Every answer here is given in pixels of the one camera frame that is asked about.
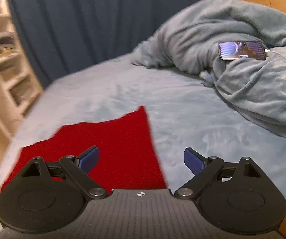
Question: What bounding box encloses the red knit sweater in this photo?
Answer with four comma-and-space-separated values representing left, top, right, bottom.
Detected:
2, 106, 167, 193

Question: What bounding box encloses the light blue bed sheet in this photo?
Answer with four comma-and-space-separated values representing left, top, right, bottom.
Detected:
0, 52, 286, 239

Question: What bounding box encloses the grey-blue crumpled blanket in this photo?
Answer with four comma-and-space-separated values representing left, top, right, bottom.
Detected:
132, 0, 286, 138

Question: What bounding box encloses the white bookshelf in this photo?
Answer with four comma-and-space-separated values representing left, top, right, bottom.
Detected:
0, 14, 43, 138

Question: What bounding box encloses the smartphone with lit screen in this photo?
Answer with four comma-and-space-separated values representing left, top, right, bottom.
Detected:
218, 41, 266, 61

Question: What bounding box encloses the dark blue curtain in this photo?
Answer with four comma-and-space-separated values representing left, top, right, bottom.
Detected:
7, 0, 200, 87

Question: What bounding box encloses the white charging cable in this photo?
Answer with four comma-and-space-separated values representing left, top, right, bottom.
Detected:
264, 49, 286, 73

